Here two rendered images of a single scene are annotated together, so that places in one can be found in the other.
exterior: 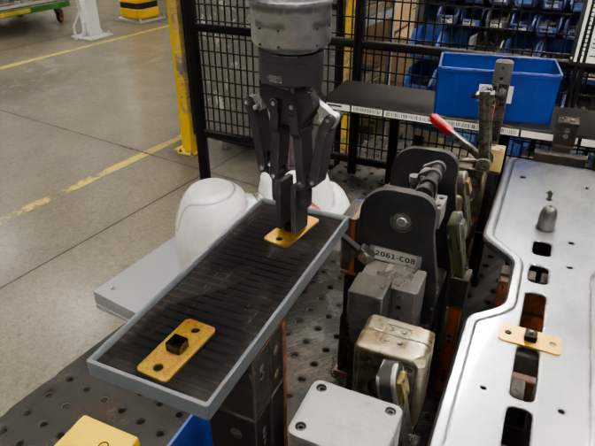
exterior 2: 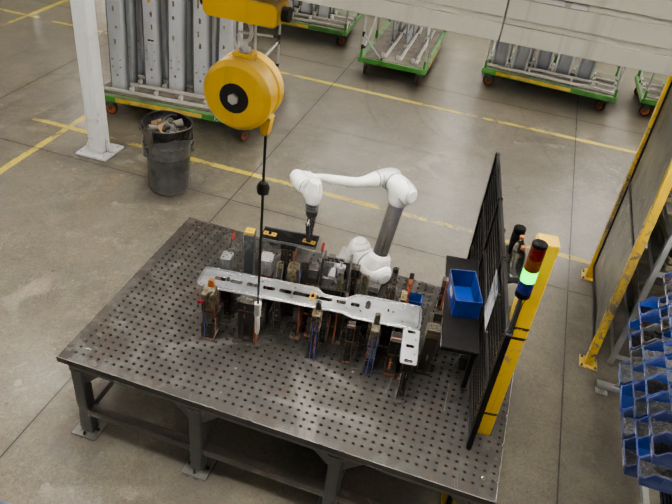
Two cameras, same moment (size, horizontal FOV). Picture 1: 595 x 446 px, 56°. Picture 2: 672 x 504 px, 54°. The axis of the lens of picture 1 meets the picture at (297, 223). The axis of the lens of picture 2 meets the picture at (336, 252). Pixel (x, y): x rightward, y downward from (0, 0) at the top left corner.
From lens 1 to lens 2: 3.90 m
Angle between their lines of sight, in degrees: 58
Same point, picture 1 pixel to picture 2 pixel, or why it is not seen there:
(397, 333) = (294, 266)
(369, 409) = (270, 258)
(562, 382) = (299, 299)
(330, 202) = (374, 268)
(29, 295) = (412, 258)
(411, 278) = (314, 268)
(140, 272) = not seen: hidden behind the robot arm
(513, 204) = (380, 302)
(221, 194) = (356, 242)
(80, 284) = (428, 271)
